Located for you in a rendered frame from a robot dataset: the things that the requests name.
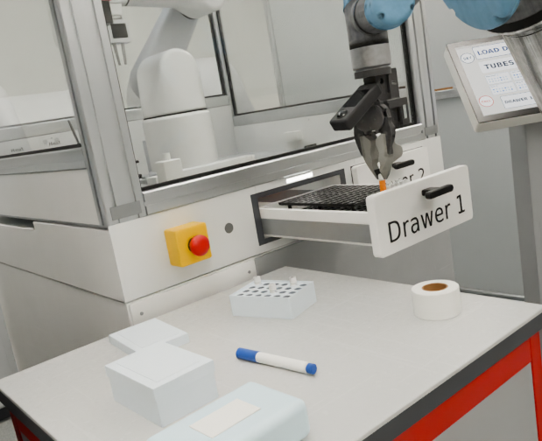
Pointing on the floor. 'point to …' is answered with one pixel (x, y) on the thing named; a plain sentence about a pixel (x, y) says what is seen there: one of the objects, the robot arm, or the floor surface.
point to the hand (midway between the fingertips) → (378, 173)
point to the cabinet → (184, 291)
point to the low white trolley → (325, 368)
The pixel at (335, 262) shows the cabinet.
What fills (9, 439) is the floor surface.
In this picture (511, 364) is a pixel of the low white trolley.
